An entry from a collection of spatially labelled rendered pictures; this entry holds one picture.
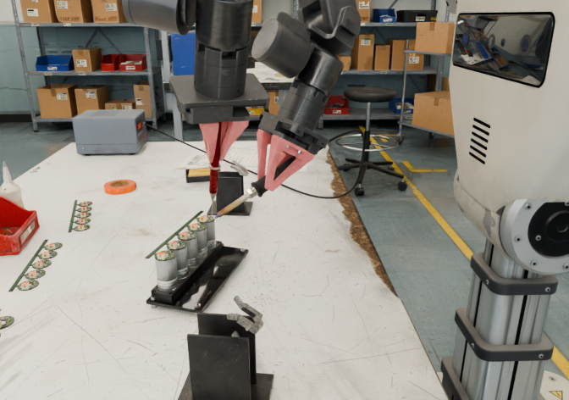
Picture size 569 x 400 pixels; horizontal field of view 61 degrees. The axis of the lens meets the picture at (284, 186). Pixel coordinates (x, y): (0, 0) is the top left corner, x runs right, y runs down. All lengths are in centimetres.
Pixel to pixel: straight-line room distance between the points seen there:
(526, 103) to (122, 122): 90
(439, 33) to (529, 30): 344
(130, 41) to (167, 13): 487
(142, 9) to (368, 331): 41
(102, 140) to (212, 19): 80
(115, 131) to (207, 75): 74
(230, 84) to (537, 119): 37
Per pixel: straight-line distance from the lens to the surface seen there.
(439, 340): 186
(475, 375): 95
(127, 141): 125
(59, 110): 524
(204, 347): 43
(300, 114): 67
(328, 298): 61
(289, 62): 65
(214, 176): 62
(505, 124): 72
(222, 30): 50
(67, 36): 558
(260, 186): 68
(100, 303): 64
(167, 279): 59
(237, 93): 54
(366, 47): 491
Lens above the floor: 108
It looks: 20 degrees down
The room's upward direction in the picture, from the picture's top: straight up
